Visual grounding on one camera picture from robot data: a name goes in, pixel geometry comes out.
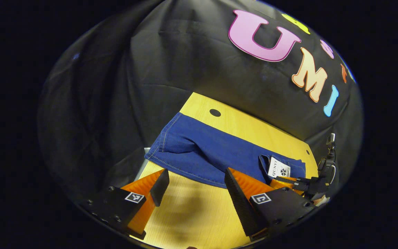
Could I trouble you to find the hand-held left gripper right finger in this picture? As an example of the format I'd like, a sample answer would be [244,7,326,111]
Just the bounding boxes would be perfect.
[224,168,316,242]

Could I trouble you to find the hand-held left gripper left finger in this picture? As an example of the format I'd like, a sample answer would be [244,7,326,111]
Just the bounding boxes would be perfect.
[81,168,170,240]

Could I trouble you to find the blue denim jeans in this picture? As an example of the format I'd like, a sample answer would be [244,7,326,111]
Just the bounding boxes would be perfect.
[144,112,306,189]

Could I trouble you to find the black backdrop cloth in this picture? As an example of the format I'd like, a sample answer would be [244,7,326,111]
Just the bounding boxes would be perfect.
[37,0,363,204]

